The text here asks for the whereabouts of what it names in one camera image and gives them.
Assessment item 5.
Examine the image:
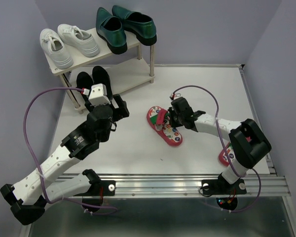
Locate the pink patterned sandal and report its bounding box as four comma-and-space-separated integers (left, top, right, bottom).
218, 143, 235, 167
146, 106, 183, 147

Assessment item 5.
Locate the black lace shoe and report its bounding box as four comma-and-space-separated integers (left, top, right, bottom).
76, 72, 93, 106
92, 66, 113, 101

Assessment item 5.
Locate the green loafer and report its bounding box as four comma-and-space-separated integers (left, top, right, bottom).
112, 5, 157, 46
96, 7, 127, 55

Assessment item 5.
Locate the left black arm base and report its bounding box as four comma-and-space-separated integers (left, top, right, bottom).
74, 169, 116, 214

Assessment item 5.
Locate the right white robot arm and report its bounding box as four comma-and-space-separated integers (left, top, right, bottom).
168, 97, 272, 193

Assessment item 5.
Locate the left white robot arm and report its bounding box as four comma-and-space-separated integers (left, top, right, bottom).
0, 94, 129, 225

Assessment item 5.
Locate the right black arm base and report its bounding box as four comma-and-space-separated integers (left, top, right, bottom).
198, 179, 247, 211

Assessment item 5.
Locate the white two-tier shoe shelf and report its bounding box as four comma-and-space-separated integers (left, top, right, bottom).
43, 27, 156, 115

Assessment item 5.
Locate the right white sneaker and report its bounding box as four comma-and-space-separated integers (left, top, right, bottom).
57, 24, 100, 57

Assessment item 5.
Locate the white sneaker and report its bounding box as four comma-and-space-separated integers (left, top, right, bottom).
57, 24, 100, 57
39, 29, 74, 69

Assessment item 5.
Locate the left white sneaker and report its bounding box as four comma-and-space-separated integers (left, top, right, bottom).
39, 29, 74, 69

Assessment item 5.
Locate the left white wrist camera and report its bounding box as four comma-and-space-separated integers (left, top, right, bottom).
88, 83, 111, 107

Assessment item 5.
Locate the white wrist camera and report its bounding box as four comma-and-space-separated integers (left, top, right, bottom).
170, 92, 182, 101
88, 83, 111, 107

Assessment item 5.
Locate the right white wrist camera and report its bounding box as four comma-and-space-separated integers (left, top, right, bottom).
170, 92, 182, 101

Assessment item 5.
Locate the aluminium mounting rail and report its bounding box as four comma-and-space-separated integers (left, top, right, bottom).
47, 174, 290, 199

